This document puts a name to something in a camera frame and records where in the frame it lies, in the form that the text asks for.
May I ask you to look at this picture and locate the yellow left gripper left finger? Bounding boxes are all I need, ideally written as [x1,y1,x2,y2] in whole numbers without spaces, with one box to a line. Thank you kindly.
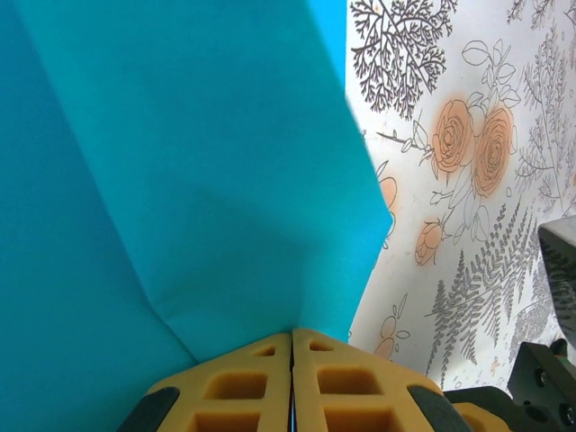
[119,330,293,432]

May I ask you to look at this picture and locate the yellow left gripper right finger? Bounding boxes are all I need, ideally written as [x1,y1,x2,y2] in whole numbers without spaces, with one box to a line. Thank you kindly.
[292,328,473,432]

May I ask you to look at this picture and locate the turquoise cloth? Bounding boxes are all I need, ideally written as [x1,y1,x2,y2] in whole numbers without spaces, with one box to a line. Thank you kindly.
[0,0,396,366]

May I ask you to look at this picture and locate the floral patterned table mat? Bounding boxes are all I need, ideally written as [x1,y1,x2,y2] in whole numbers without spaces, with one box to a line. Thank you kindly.
[335,0,576,406]

